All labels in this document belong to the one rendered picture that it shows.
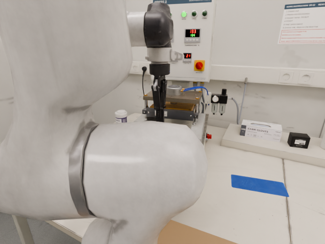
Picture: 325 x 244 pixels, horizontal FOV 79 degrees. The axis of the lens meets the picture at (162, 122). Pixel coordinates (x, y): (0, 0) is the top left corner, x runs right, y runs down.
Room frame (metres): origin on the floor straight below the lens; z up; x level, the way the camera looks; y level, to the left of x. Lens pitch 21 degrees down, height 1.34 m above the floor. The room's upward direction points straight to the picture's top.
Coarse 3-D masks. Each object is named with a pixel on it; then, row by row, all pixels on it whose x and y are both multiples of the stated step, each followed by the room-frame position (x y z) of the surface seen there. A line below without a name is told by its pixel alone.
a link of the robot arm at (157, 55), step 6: (150, 48) 0.71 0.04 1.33; (156, 48) 0.70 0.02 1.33; (162, 48) 0.70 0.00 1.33; (168, 48) 0.71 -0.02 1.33; (150, 54) 0.71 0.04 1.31; (156, 54) 0.70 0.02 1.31; (162, 54) 0.70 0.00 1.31; (168, 54) 0.71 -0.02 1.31; (174, 54) 0.73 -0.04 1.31; (180, 54) 0.74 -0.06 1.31; (150, 60) 0.71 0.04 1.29; (156, 60) 0.70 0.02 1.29; (162, 60) 0.70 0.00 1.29; (168, 60) 0.71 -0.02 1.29; (174, 60) 0.73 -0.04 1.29; (180, 60) 0.75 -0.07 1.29
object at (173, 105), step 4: (152, 104) 0.97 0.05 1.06; (168, 104) 0.97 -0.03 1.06; (172, 104) 0.97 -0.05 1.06; (176, 104) 0.97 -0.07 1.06; (180, 104) 0.97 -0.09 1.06; (184, 104) 0.97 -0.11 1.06; (188, 104) 0.97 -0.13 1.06; (192, 104) 0.97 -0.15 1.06; (168, 108) 0.91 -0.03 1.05; (172, 108) 0.91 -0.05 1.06; (176, 108) 0.90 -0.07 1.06; (180, 108) 0.90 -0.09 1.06; (184, 108) 0.90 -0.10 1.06; (188, 108) 0.90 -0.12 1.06; (192, 108) 0.93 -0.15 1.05
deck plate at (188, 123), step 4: (164, 120) 1.09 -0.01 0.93; (168, 120) 1.09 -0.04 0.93; (172, 120) 1.09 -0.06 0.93; (176, 120) 1.09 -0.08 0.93; (180, 120) 1.09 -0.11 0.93; (184, 120) 1.09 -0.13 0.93; (184, 124) 1.02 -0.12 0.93; (188, 124) 1.02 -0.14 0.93; (204, 128) 0.96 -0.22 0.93; (204, 132) 0.91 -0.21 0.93; (204, 136) 0.87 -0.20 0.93; (204, 140) 0.82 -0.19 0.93
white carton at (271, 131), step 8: (248, 120) 1.25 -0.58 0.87; (248, 128) 1.15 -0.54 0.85; (256, 128) 1.13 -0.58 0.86; (264, 128) 1.11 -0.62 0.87; (272, 128) 1.11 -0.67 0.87; (280, 128) 1.11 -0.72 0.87; (248, 136) 1.15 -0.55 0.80; (256, 136) 1.12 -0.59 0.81; (264, 136) 1.11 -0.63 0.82; (272, 136) 1.09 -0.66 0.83; (280, 136) 1.07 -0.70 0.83
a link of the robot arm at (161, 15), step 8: (152, 8) 0.68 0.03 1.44; (160, 8) 0.68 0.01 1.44; (168, 8) 0.72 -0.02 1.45; (152, 16) 0.62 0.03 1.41; (160, 16) 0.61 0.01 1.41; (168, 16) 0.65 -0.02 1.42; (144, 24) 0.61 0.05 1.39; (152, 24) 0.61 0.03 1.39; (160, 24) 0.61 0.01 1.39; (168, 24) 0.62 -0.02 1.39; (144, 32) 0.61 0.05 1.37; (152, 32) 0.61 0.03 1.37; (160, 32) 0.61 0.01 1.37; (168, 32) 0.62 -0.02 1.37; (152, 40) 0.62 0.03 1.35; (160, 40) 0.62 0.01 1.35; (168, 40) 0.64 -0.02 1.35
